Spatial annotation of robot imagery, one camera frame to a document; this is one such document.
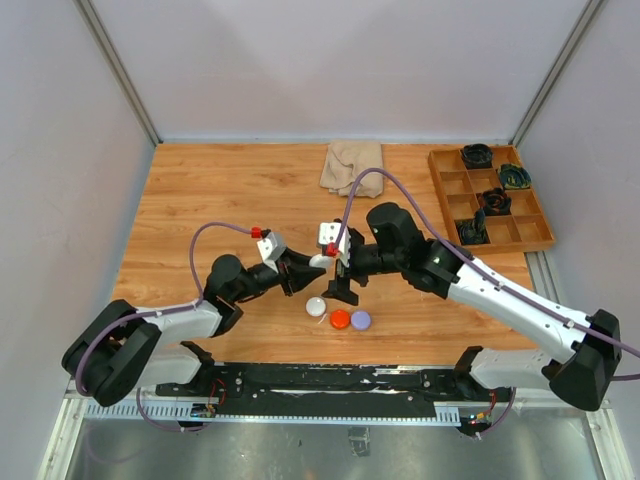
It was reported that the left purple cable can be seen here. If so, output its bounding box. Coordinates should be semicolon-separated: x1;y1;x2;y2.
74;220;264;434

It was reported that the black orange rolled sock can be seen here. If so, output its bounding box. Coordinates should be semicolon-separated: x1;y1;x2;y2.
477;188;512;216

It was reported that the orange earbud charging case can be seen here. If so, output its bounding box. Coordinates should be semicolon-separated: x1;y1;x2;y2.
329;309;351;330

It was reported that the purple charging case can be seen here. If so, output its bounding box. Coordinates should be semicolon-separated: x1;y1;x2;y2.
350;310;372;331

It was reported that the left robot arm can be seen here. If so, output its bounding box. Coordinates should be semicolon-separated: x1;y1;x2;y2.
61;248;331;407

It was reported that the purple cable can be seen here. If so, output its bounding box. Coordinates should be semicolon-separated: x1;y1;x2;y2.
74;220;264;434
327;168;640;441

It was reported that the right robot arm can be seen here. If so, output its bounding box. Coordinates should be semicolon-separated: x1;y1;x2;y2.
317;202;621;411

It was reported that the wooden compartment tray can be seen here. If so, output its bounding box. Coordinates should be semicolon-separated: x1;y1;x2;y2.
428;144;555;255

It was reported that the beige cloth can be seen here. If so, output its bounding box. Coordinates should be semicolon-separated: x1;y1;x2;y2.
319;140;384;197

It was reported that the dark green rolled sock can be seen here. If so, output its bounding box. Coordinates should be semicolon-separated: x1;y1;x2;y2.
455;209;489;245

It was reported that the blue yellow rolled sock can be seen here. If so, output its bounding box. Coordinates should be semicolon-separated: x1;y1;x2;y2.
497;163;532;190

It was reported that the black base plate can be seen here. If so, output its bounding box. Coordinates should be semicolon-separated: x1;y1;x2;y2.
155;363;509;421

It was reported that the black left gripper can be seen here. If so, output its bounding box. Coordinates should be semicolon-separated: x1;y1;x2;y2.
231;247;326;302

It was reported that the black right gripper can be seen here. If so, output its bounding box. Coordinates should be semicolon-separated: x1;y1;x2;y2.
321;231;406;304

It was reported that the white charging case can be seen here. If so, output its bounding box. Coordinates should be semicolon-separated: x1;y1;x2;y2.
305;296;327;318
308;254;333;270

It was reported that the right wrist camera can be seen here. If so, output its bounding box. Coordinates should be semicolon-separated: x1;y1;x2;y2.
317;221;351;267

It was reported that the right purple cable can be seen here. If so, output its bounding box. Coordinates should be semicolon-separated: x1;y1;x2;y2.
327;168;640;441

